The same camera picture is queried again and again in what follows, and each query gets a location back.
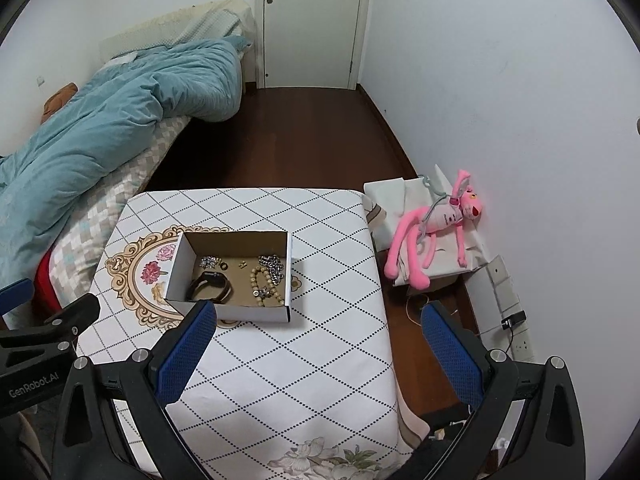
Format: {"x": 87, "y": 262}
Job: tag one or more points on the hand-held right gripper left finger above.
{"x": 185, "y": 355}

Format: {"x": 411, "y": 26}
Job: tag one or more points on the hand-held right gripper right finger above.
{"x": 450, "y": 352}

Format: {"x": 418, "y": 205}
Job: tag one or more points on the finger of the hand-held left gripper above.
{"x": 15, "y": 296}

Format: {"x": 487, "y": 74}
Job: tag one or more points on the cardboard box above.
{"x": 250, "y": 314}

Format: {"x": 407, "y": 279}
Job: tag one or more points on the black smart band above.
{"x": 212, "y": 277}

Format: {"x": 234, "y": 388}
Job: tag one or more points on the red cloth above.
{"x": 45, "y": 285}

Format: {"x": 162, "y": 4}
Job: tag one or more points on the black charger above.
{"x": 514, "y": 320}

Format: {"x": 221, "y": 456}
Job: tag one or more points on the checkered bed sheet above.
{"x": 90, "y": 220}

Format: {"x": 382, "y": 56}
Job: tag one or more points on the table with patterned cloth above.
{"x": 300, "y": 360}

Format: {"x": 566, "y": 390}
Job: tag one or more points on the pink plush toy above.
{"x": 445, "y": 217}

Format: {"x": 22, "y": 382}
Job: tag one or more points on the grey plastic hook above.
{"x": 428, "y": 181}

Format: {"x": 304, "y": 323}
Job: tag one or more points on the light blue duvet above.
{"x": 100, "y": 125}

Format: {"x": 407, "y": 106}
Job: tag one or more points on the brown plush toy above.
{"x": 57, "y": 102}

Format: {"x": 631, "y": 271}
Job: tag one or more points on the cream quilted blanket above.
{"x": 200, "y": 20}

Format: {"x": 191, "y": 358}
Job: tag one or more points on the white door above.
{"x": 312, "y": 20}

